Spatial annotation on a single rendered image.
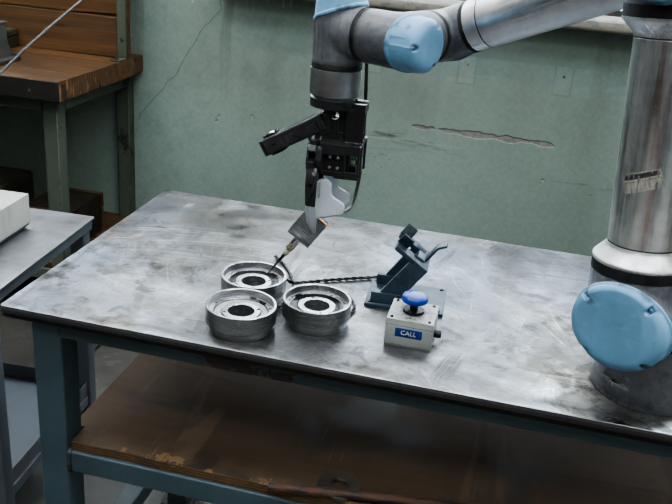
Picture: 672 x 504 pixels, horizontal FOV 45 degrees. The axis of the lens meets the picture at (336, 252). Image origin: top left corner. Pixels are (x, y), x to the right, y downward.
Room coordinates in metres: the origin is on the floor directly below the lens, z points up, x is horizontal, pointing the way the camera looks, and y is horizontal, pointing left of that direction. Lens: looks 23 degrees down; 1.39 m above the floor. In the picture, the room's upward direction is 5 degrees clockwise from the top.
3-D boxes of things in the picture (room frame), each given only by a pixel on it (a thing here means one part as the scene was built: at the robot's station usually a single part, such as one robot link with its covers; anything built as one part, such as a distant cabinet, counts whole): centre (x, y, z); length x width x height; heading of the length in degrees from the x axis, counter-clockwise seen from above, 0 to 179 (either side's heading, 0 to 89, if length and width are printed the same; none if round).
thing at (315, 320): (1.12, 0.02, 0.82); 0.10 x 0.10 x 0.04
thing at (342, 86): (1.21, 0.02, 1.15); 0.08 x 0.08 x 0.05
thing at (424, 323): (1.10, -0.13, 0.82); 0.08 x 0.07 x 0.05; 78
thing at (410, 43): (1.16, -0.07, 1.23); 0.11 x 0.11 x 0.08; 53
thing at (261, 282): (1.19, 0.13, 0.82); 0.10 x 0.10 x 0.04
